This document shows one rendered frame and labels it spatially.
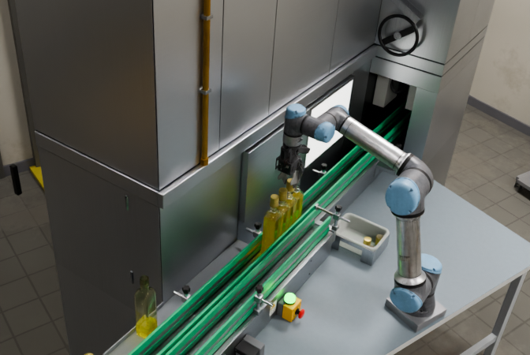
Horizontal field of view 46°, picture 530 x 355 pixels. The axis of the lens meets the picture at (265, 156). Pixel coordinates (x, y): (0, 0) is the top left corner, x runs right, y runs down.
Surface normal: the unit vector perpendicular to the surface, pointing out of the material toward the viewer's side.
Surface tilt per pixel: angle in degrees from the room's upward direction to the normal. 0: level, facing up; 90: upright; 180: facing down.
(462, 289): 0
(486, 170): 0
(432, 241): 0
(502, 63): 90
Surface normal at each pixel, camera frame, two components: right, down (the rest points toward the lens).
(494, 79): -0.81, 0.27
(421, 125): -0.55, 0.42
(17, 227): 0.07, -0.84
